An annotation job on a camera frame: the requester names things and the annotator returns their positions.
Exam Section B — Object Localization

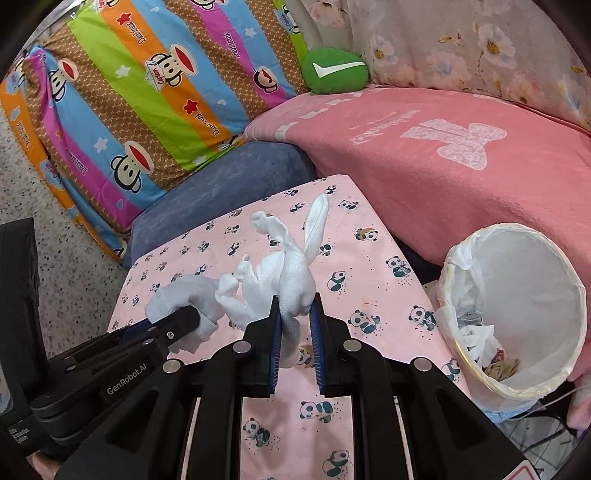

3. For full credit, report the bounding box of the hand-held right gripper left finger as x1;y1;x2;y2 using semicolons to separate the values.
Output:
53;295;283;480

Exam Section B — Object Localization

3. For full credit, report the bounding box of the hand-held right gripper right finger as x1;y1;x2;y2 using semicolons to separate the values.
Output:
309;293;532;480

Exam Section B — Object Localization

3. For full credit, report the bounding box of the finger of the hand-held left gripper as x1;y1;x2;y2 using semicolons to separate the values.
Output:
136;323;203;360
111;306;202;343

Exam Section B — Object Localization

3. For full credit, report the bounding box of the white knotted cloth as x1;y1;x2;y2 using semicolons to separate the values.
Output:
217;194;331;370

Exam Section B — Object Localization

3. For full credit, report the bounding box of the grey plush pouch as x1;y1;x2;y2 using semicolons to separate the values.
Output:
457;311;486;331

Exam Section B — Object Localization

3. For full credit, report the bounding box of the white tissue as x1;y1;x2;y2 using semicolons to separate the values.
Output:
459;325;502;365

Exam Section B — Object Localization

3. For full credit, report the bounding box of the white waste bin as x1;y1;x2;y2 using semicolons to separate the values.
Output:
436;223;588;414

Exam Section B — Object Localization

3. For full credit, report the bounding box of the person's left hand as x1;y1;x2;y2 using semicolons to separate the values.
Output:
33;453;62;480

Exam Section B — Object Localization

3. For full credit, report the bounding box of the pink panda print cloth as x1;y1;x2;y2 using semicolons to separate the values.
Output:
108;174;472;480

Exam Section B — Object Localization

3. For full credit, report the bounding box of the blue-grey cushion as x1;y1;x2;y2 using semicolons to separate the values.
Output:
122;141;320;273

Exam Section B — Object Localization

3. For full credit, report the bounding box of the light blue plastic bag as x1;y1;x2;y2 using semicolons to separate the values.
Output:
485;406;530;424

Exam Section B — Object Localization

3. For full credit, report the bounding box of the pink blanket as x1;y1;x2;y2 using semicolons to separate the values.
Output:
244;85;591;385

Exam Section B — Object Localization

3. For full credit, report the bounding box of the striped monkey print quilt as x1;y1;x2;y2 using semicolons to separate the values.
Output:
0;0;311;265

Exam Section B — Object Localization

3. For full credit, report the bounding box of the green round cushion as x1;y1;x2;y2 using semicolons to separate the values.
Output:
301;46;370;96

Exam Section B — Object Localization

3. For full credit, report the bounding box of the floral grey pillow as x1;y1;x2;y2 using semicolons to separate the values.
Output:
286;0;591;136

